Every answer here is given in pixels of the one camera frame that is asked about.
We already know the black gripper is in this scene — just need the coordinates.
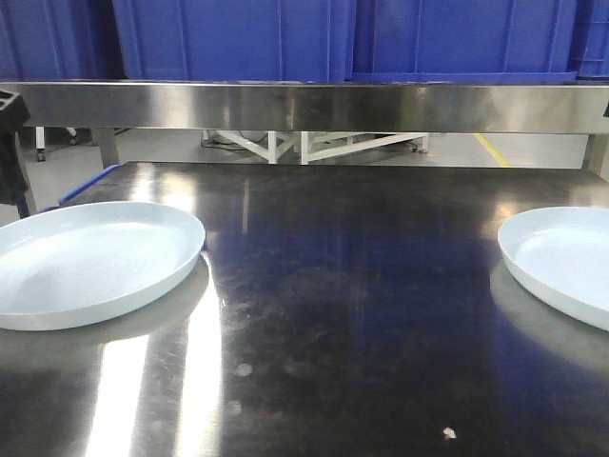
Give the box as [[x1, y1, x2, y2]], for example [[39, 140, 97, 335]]
[[0, 90, 29, 206]]

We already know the light blue plate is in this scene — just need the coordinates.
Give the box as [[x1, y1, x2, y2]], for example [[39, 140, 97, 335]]
[[497, 207, 608, 330], [1, 201, 206, 331]]

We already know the steel shelf leg left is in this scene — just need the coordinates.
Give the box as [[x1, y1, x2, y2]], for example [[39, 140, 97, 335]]
[[91, 128, 120, 169]]

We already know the steel shelf leg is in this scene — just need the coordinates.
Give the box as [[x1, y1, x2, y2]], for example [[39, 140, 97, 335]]
[[91, 128, 120, 169], [581, 134, 609, 176]]

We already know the steel shelf leg right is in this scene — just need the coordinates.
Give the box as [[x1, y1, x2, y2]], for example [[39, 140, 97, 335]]
[[581, 134, 609, 176]]

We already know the white cart leg with caster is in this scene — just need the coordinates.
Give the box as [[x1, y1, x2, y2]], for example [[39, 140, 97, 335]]
[[35, 127, 46, 162]]

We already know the blue plastic crate far left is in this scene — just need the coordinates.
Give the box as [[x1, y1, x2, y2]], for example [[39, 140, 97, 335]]
[[1, 1, 125, 81]]

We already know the large blue plastic crate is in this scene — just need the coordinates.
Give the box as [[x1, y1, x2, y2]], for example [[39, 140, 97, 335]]
[[113, 1, 577, 84]]

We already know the blue plastic crate far right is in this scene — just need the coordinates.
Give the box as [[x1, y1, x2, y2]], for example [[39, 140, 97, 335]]
[[568, 0, 609, 80]]

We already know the white metal frame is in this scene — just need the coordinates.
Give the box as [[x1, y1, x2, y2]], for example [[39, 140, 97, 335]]
[[201, 130, 429, 165]]

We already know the stainless steel shelf rail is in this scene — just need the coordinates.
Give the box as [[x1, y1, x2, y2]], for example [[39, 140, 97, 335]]
[[1, 81, 608, 134]]

